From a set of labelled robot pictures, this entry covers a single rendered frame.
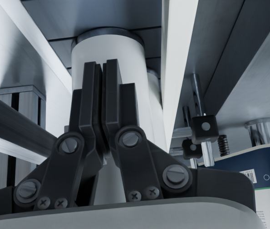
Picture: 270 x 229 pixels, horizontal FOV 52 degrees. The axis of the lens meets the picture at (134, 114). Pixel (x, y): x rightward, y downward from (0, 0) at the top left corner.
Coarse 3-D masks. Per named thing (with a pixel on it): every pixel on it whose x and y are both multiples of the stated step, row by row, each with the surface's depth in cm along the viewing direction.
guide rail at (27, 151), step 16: (0, 112) 9; (16, 112) 11; (0, 128) 9; (16, 128) 10; (32, 128) 12; (0, 144) 10; (16, 144) 10; (32, 144) 12; (48, 144) 14; (32, 160) 13
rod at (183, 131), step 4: (176, 128) 34; (180, 128) 34; (184, 128) 34; (188, 128) 34; (172, 132) 34; (176, 132) 34; (180, 132) 34; (184, 132) 34; (188, 132) 34; (172, 136) 34; (176, 136) 34; (180, 136) 34; (184, 136) 34
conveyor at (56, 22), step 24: (24, 0) 15; (48, 0) 15; (72, 0) 15; (96, 0) 15; (120, 0) 15; (144, 0) 15; (48, 24) 16; (72, 24) 17; (96, 24) 17; (120, 24) 17; (144, 24) 17
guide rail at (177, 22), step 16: (176, 0) 10; (192, 0) 11; (176, 16) 11; (192, 16) 11; (176, 32) 12; (176, 48) 14; (176, 64) 15; (176, 80) 17; (176, 96) 20; (176, 112) 24
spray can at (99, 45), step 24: (72, 48) 18; (96, 48) 17; (120, 48) 17; (144, 48) 19; (72, 72) 18; (120, 72) 16; (144, 72) 18; (144, 96) 17; (144, 120) 16; (96, 192) 14; (120, 192) 14
